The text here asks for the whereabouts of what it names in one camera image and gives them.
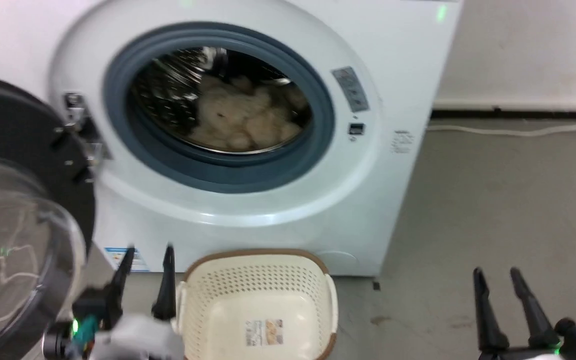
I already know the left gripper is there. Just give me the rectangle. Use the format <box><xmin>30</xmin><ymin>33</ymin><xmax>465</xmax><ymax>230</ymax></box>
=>
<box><xmin>43</xmin><ymin>244</ymin><xmax>185</xmax><ymax>360</ymax></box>

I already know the cream perforated laundry basket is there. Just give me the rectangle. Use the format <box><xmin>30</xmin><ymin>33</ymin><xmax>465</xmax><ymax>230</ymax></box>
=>
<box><xmin>172</xmin><ymin>248</ymin><xmax>340</xmax><ymax>360</ymax></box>

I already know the white front-load washing machine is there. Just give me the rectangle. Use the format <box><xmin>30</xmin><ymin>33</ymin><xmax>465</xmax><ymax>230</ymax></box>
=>
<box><xmin>0</xmin><ymin>0</ymin><xmax>465</xmax><ymax>279</ymax></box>

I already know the cream plush toy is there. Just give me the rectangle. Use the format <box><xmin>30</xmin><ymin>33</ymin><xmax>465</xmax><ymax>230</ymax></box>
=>
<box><xmin>187</xmin><ymin>74</ymin><xmax>310</xmax><ymax>152</ymax></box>

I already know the blue energy label sticker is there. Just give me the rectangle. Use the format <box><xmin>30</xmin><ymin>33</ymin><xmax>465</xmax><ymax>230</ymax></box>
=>
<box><xmin>104</xmin><ymin>246</ymin><xmax>150</xmax><ymax>273</ymax></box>

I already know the paper label sticker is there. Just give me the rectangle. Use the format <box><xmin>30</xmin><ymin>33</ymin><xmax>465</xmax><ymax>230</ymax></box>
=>
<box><xmin>245</xmin><ymin>319</ymin><xmax>285</xmax><ymax>348</ymax></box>

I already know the black baseboard strip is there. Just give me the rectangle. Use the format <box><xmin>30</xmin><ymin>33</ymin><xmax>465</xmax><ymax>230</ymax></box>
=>
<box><xmin>430</xmin><ymin>107</ymin><xmax>576</xmax><ymax>121</ymax></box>

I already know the black round glass washer door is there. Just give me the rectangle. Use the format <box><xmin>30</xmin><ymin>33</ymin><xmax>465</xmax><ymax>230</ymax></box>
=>
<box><xmin>0</xmin><ymin>72</ymin><xmax>97</xmax><ymax>360</ymax></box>

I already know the grey instruction sticker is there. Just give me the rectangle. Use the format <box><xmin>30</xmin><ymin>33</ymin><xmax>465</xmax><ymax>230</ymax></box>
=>
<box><xmin>331</xmin><ymin>66</ymin><xmax>371</xmax><ymax>113</ymax></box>

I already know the white floor cable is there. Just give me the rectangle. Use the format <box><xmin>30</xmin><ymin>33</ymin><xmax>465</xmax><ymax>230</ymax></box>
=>
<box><xmin>425</xmin><ymin>115</ymin><xmax>576</xmax><ymax>139</ymax></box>

